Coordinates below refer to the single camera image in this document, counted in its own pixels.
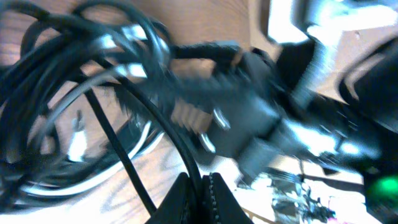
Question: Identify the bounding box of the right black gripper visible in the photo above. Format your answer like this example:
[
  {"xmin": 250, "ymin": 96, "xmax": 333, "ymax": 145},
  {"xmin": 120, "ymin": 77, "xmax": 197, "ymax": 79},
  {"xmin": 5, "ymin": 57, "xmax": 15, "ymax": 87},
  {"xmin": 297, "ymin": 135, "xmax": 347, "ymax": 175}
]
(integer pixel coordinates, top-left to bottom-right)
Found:
[{"xmin": 174, "ymin": 51, "xmax": 382, "ymax": 183}]

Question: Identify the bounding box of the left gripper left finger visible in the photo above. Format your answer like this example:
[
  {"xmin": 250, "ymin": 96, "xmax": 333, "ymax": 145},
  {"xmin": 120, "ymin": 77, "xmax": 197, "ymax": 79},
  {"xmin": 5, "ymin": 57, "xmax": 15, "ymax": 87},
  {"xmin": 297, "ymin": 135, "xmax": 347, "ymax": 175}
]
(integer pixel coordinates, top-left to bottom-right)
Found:
[{"xmin": 146, "ymin": 173, "xmax": 195, "ymax": 224}]

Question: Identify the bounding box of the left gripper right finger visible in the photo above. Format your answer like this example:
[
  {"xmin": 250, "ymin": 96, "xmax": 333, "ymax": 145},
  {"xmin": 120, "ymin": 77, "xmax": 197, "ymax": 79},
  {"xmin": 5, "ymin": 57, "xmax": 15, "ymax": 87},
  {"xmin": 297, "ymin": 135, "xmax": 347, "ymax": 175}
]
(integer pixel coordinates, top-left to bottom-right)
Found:
[{"xmin": 201, "ymin": 173, "xmax": 253, "ymax": 224}]

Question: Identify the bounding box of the white USB cable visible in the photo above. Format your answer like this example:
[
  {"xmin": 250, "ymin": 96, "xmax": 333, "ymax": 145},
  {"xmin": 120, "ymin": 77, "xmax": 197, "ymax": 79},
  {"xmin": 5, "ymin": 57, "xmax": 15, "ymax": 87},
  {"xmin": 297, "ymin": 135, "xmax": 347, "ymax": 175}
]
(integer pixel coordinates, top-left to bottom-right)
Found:
[{"xmin": 18, "ymin": 24, "xmax": 165, "ymax": 198}]

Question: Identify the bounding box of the black USB cable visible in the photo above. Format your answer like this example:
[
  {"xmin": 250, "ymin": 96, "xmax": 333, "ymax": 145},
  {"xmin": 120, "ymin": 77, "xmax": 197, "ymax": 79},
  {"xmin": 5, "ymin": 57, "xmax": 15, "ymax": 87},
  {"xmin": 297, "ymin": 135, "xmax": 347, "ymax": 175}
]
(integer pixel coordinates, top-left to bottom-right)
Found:
[{"xmin": 0, "ymin": 0, "xmax": 243, "ymax": 215}]

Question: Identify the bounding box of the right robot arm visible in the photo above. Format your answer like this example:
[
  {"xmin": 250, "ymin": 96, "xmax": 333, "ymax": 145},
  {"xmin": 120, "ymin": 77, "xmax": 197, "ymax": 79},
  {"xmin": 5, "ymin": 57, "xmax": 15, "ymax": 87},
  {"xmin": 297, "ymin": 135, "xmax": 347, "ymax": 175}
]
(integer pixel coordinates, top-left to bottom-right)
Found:
[{"xmin": 172, "ymin": 39, "xmax": 397, "ymax": 223}]

